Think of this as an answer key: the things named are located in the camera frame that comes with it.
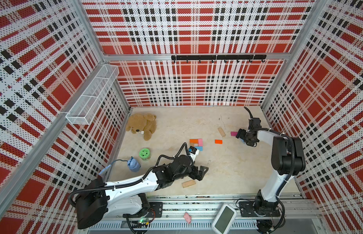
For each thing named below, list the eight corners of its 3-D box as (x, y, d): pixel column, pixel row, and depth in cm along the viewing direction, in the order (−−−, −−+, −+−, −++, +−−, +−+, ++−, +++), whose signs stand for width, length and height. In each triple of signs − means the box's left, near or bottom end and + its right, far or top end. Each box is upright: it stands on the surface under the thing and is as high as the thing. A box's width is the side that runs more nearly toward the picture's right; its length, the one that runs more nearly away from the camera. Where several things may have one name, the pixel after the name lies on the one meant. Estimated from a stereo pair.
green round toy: (140, 160, 93) (138, 157, 90) (142, 151, 97) (140, 148, 93) (150, 160, 93) (148, 157, 90) (151, 151, 97) (150, 148, 93)
